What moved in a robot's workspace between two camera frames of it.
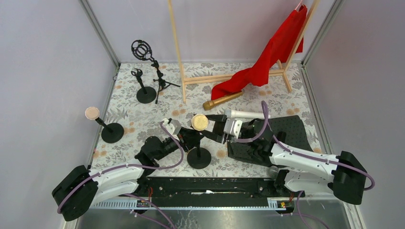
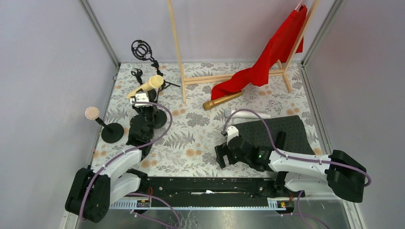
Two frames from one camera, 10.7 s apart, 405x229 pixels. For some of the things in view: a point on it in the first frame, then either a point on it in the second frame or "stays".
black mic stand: [198, 158] to [160, 116]
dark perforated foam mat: [260, 153] stays
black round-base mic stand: [112, 132] stays
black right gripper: [221, 131] to [228, 153]
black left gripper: [186, 137] to [149, 94]
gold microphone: [209, 104] stays
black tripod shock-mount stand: [143, 50] stays
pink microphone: [92, 112] stays
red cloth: [288, 40] stays
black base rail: [214, 192] stays
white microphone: [232, 113] stays
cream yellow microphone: [199, 122] to [154, 81]
